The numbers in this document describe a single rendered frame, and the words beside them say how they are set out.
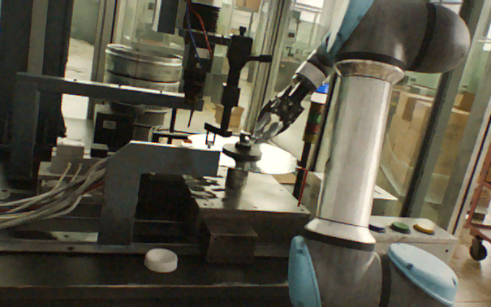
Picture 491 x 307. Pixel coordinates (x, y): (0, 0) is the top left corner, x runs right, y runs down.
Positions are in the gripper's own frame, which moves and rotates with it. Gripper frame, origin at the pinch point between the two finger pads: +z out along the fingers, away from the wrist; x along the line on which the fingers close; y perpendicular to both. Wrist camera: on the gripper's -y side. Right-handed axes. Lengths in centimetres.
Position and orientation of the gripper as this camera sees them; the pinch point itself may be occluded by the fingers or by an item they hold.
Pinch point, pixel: (256, 140)
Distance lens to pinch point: 130.4
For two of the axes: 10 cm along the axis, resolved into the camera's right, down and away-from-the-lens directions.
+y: 1.4, 0.7, -9.9
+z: -6.3, 7.7, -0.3
